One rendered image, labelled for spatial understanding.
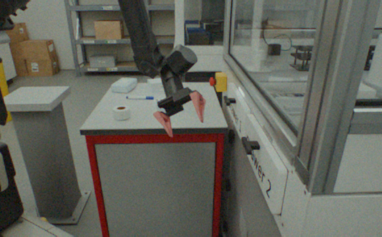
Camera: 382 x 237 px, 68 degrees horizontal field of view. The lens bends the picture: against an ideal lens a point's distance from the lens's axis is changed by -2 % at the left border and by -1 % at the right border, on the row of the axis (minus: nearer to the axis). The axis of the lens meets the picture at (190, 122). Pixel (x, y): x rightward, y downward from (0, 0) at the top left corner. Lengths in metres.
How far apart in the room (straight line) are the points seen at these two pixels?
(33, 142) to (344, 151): 1.50
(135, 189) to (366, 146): 1.00
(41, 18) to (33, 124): 4.10
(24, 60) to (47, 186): 3.84
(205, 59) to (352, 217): 1.36
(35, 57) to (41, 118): 3.79
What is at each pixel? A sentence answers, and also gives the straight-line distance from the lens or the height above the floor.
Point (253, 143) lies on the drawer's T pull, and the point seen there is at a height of 0.91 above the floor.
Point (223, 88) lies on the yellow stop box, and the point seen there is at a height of 0.86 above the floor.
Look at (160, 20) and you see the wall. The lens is 5.15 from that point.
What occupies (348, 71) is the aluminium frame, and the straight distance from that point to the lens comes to 0.44.
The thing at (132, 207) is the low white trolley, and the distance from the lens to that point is 1.37.
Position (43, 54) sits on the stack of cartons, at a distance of 5.30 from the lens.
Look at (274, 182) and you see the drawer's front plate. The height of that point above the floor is 0.89.
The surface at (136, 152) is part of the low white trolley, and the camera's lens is 1.20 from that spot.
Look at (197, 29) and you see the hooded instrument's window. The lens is 1.74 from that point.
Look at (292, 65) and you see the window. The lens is 0.60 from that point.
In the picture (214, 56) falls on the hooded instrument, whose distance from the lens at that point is 1.76.
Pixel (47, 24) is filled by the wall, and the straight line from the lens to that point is 5.61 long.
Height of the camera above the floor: 1.24
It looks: 24 degrees down
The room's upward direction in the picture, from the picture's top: straight up
